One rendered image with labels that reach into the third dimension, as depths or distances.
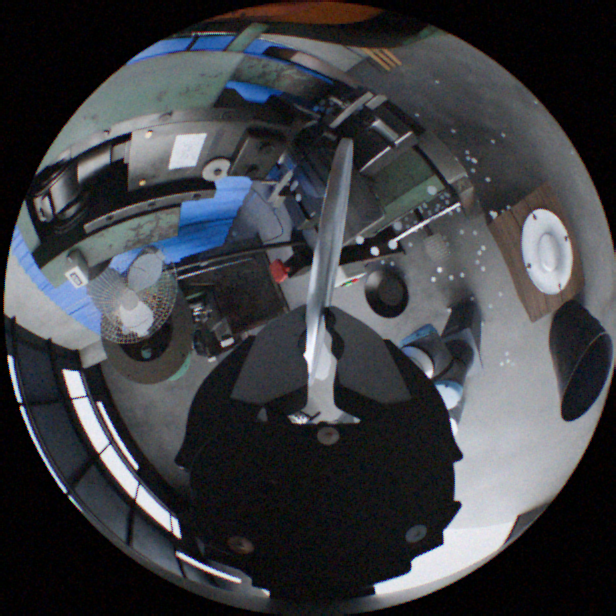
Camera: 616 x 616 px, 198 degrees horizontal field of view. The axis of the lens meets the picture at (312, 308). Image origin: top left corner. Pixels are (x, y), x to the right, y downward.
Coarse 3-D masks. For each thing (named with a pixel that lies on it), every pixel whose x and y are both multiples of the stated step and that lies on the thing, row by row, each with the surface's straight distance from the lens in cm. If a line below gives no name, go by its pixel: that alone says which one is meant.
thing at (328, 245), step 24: (336, 168) 13; (336, 192) 12; (336, 216) 11; (336, 240) 15; (312, 264) 10; (336, 264) 31; (312, 288) 11; (312, 312) 11; (312, 336) 12; (312, 360) 14
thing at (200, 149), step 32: (160, 128) 35; (192, 128) 35; (224, 128) 37; (256, 128) 39; (288, 128) 41; (128, 160) 42; (160, 160) 38; (192, 160) 39; (224, 160) 40; (256, 160) 40
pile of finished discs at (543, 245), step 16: (528, 224) 82; (544, 224) 85; (560, 224) 89; (528, 240) 81; (544, 240) 83; (560, 240) 88; (528, 256) 81; (544, 256) 83; (560, 256) 88; (528, 272) 81; (544, 272) 84; (560, 272) 88; (544, 288) 85
